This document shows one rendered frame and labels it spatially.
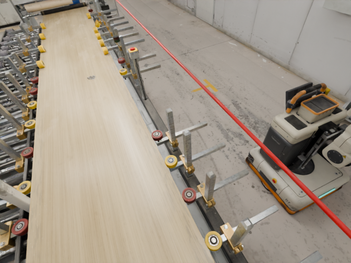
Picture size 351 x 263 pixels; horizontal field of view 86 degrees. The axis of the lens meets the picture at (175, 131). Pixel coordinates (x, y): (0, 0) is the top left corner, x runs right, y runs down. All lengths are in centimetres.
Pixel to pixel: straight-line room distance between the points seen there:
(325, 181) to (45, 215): 213
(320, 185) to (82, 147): 198
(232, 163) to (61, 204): 171
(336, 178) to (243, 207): 85
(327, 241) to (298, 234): 22
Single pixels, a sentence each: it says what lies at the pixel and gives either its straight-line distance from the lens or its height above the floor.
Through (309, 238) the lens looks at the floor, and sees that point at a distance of 221.
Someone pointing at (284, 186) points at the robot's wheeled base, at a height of 27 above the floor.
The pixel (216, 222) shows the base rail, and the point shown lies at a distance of 128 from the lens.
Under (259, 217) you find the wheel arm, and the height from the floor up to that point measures 82.
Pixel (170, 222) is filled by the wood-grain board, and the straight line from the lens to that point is 107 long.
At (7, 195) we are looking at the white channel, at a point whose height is 105.
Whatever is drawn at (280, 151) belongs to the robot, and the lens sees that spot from 182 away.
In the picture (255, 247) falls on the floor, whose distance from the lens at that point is 202.
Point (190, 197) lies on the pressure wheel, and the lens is 110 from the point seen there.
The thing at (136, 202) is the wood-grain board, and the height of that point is 90.
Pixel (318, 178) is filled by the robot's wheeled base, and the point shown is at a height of 28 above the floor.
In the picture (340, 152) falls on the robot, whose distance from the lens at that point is 170.
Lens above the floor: 192
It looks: 48 degrees down
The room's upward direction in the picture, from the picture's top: 7 degrees counter-clockwise
